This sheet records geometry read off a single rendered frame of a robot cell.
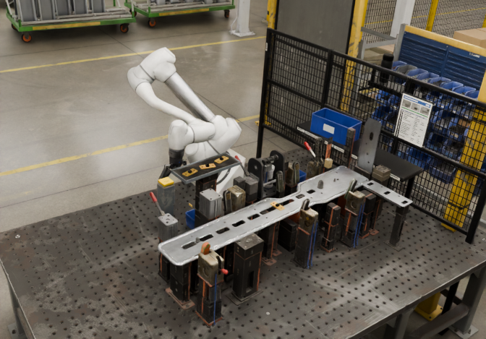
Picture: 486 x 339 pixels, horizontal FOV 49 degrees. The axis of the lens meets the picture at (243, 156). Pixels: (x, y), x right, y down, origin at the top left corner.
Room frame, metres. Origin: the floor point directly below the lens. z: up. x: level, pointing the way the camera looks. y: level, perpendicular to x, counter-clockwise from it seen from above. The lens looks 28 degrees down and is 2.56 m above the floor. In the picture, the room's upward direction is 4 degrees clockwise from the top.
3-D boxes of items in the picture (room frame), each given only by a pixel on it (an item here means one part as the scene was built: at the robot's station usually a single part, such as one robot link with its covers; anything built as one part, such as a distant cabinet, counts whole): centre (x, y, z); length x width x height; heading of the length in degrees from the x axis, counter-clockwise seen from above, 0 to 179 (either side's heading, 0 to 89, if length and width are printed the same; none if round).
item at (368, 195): (2.62, -0.73, 0.84); 0.11 x 0.10 x 0.28; 42
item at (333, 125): (3.29, -0.61, 1.10); 0.30 x 0.17 x 0.13; 49
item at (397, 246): (2.53, -0.92, 0.84); 0.11 x 0.06 x 0.29; 42
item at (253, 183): (2.52, -0.05, 0.89); 0.13 x 0.11 x 0.38; 42
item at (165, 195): (2.31, 0.38, 0.92); 0.08 x 0.08 x 0.44; 42
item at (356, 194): (2.52, -0.64, 0.87); 0.12 x 0.09 x 0.35; 42
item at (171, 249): (2.38, -0.19, 1.00); 1.38 x 0.22 x 0.02; 132
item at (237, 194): (2.40, 0.02, 0.89); 0.13 x 0.11 x 0.38; 42
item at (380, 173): (2.80, -0.84, 0.88); 0.08 x 0.08 x 0.36; 42
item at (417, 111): (3.01, -1.03, 1.30); 0.23 x 0.02 x 0.31; 42
